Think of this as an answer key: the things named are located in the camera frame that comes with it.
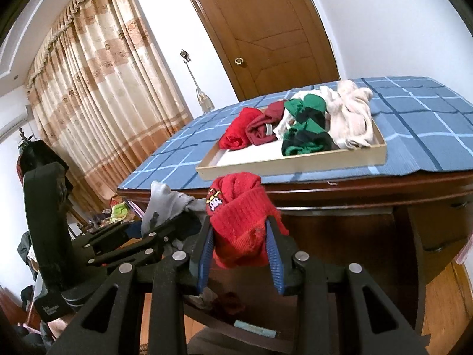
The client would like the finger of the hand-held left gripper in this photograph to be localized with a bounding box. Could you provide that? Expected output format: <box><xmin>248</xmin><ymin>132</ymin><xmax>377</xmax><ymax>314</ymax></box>
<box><xmin>79</xmin><ymin>219</ymin><xmax>174</xmax><ymax>256</ymax></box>
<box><xmin>87</xmin><ymin>235</ymin><xmax>193</xmax><ymax>267</ymax></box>

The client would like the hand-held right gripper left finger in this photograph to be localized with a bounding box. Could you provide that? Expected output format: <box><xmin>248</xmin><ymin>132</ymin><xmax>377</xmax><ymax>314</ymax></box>
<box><xmin>52</xmin><ymin>216</ymin><xmax>217</xmax><ymax>355</ymax></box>

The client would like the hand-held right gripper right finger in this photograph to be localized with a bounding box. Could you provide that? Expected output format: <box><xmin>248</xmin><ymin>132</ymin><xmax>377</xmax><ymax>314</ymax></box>
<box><xmin>265</xmin><ymin>215</ymin><xmax>429</xmax><ymax>355</ymax></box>

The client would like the dark red underwear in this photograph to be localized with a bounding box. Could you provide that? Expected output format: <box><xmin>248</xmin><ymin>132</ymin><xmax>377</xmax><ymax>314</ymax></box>
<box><xmin>246</xmin><ymin>101</ymin><xmax>286</xmax><ymax>146</ymax></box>
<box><xmin>217</xmin><ymin>291</ymin><xmax>246</xmax><ymax>316</ymax></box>

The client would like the red knit patch underwear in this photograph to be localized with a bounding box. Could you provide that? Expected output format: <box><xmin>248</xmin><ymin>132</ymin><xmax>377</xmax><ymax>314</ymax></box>
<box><xmin>205</xmin><ymin>172</ymin><xmax>289</xmax><ymax>270</ymax></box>

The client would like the white and blue underwear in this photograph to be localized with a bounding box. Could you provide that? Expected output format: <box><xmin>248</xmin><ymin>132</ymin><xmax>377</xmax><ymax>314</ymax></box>
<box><xmin>234</xmin><ymin>320</ymin><xmax>277</xmax><ymax>338</ymax></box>

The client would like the shallow cardboard tray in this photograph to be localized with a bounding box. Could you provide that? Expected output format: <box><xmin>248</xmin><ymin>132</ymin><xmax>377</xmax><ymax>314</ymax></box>
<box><xmin>196</xmin><ymin>104</ymin><xmax>388</xmax><ymax>183</ymax></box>

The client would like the bright red underwear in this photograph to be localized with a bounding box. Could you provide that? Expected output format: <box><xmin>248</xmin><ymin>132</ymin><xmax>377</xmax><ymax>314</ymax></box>
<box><xmin>219</xmin><ymin>107</ymin><xmax>261</xmax><ymax>152</ymax></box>

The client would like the beige underwear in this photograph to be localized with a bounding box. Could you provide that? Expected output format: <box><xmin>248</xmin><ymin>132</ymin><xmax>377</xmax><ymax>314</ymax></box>
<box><xmin>325</xmin><ymin>89</ymin><xmax>375</xmax><ymax>149</ymax></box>

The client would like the green and black underwear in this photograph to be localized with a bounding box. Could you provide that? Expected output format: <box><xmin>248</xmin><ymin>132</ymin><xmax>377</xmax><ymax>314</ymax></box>
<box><xmin>281</xmin><ymin>94</ymin><xmax>335</xmax><ymax>157</ymax></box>

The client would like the pale pink underwear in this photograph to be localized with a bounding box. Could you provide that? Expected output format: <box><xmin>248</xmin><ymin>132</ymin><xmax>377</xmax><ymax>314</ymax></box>
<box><xmin>334</xmin><ymin>79</ymin><xmax>374</xmax><ymax>100</ymax></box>

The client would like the dark hanging coat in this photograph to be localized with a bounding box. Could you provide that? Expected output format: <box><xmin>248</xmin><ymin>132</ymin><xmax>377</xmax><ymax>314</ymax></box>
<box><xmin>18</xmin><ymin>141</ymin><xmax>69</xmax><ymax>193</ymax></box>

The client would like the wooden coat rack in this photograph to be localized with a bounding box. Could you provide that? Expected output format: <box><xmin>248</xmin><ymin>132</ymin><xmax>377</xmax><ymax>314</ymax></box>
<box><xmin>18</xmin><ymin>128</ymin><xmax>38</xmax><ymax>149</ymax></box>

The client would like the dark wooden dresser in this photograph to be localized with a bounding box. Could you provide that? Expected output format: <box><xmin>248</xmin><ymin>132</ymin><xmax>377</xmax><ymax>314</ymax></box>
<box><xmin>116</xmin><ymin>170</ymin><xmax>473</xmax><ymax>355</ymax></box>

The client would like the white air conditioner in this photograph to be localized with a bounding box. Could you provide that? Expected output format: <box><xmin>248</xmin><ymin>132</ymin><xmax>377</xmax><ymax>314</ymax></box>
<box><xmin>0</xmin><ymin>113</ymin><xmax>29</xmax><ymax>137</ymax></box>

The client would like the beige patterned curtain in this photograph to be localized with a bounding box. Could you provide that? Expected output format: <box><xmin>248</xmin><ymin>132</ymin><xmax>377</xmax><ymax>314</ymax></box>
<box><xmin>25</xmin><ymin>0</ymin><xmax>193</xmax><ymax>211</ymax></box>

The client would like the curtain tieback tassel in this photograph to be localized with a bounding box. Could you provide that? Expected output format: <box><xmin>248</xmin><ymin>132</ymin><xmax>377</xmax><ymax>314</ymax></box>
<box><xmin>187</xmin><ymin>63</ymin><xmax>214</xmax><ymax>115</ymax></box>

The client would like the pink patterned hanging cloth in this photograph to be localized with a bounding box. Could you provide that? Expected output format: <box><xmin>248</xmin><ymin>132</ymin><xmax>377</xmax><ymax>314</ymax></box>
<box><xmin>457</xmin><ymin>231</ymin><xmax>473</xmax><ymax>265</ymax></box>

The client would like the blue plaid tablecloth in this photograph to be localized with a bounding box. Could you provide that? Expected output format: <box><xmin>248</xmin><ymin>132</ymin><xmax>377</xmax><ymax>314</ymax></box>
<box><xmin>118</xmin><ymin>77</ymin><xmax>473</xmax><ymax>196</ymax></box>

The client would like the brown wooden door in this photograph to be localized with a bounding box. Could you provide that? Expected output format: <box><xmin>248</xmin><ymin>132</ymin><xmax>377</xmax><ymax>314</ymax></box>
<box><xmin>174</xmin><ymin>0</ymin><xmax>341</xmax><ymax>101</ymax></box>

